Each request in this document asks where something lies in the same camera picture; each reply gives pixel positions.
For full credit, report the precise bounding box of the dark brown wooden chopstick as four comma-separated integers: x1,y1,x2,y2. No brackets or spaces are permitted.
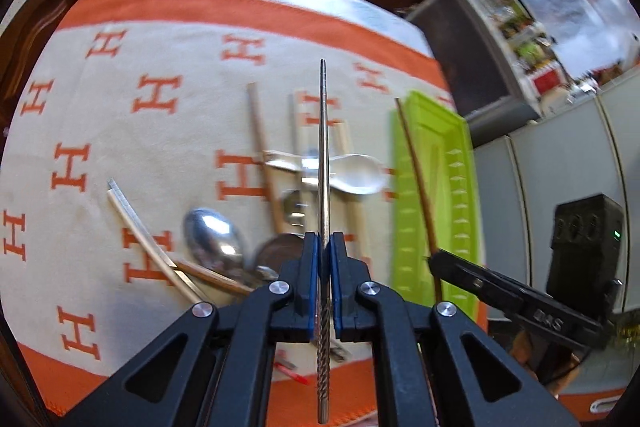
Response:
394,97,445,305

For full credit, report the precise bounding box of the beige blanket with orange print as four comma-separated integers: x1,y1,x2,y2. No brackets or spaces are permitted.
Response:
0,0,626,425

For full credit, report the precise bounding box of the small long-handled metal spoon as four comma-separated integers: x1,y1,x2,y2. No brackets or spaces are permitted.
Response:
282,189,307,228

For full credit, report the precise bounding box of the white ceramic spoon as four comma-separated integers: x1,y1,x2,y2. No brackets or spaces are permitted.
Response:
262,150,387,196

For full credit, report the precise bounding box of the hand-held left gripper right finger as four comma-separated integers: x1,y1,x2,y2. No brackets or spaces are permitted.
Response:
326,232,581,427

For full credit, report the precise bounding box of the assorted kitchen clutter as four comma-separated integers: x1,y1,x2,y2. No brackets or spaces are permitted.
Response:
385,0,601,108

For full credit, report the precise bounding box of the large metal spoon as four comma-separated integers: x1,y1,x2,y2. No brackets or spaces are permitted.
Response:
182,207,281,288

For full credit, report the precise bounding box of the green plastic tray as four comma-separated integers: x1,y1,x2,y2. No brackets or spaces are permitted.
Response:
390,90,483,323

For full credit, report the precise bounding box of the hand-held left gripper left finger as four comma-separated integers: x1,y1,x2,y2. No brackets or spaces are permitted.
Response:
62,232,321,427

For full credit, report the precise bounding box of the silver twisted metal chopstick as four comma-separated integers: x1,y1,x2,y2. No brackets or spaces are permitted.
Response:
314,58,332,425

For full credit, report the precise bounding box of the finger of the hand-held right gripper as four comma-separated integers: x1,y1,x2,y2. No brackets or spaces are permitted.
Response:
427,249,608,350

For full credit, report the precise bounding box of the light brown wooden chopstick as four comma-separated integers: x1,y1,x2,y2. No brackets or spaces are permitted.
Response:
246,83,286,235
172,257,256,297

